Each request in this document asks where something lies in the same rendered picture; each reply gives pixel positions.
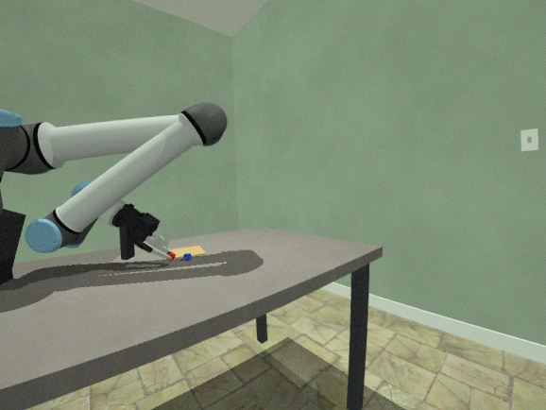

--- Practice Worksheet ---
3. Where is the tan flat mat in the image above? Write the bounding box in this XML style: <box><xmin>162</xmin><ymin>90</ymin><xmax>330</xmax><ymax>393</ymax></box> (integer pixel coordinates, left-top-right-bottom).
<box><xmin>171</xmin><ymin>246</ymin><xmax>206</xmax><ymax>259</ymax></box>

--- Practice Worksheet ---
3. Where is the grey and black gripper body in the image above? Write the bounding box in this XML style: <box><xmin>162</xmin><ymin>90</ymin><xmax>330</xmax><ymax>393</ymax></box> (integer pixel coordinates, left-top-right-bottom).
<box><xmin>111</xmin><ymin>204</ymin><xmax>160</xmax><ymax>241</ymax></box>

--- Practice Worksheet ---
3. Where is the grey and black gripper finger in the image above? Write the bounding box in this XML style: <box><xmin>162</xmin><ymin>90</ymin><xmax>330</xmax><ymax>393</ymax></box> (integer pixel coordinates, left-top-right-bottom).
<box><xmin>150</xmin><ymin>233</ymin><xmax>171</xmax><ymax>254</ymax></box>
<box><xmin>131</xmin><ymin>236</ymin><xmax>173</xmax><ymax>259</ymax></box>

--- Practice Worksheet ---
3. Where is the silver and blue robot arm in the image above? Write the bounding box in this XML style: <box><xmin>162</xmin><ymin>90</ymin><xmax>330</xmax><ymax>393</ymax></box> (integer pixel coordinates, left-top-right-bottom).
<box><xmin>0</xmin><ymin>103</ymin><xmax>228</xmax><ymax>253</ymax></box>

